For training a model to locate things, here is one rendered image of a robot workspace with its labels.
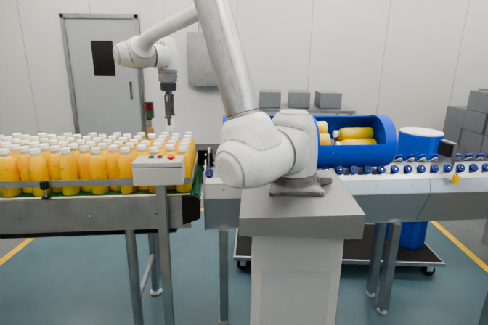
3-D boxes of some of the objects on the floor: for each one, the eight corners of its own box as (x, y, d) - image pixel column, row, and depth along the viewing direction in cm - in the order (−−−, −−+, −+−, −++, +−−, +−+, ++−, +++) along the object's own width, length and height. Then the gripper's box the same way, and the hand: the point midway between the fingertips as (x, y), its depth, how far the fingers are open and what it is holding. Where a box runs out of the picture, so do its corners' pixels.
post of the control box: (175, 365, 151) (164, 183, 125) (167, 365, 150) (155, 183, 125) (176, 357, 154) (165, 179, 129) (168, 358, 154) (156, 179, 128)
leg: (376, 298, 195) (389, 212, 179) (368, 298, 195) (380, 212, 179) (372, 291, 201) (384, 207, 185) (364, 291, 200) (375, 208, 184)
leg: (229, 326, 173) (229, 231, 157) (219, 326, 173) (218, 231, 157) (229, 318, 179) (228, 225, 163) (218, 318, 178) (218, 225, 162)
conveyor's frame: (204, 350, 159) (200, 196, 135) (-134, 373, 144) (-203, 207, 121) (207, 285, 205) (204, 162, 182) (-49, 299, 191) (-87, 167, 168)
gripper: (173, 83, 131) (176, 134, 137) (179, 81, 149) (180, 126, 155) (156, 83, 131) (159, 135, 137) (163, 80, 149) (165, 126, 155)
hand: (170, 124), depth 145 cm, fingers open, 6 cm apart
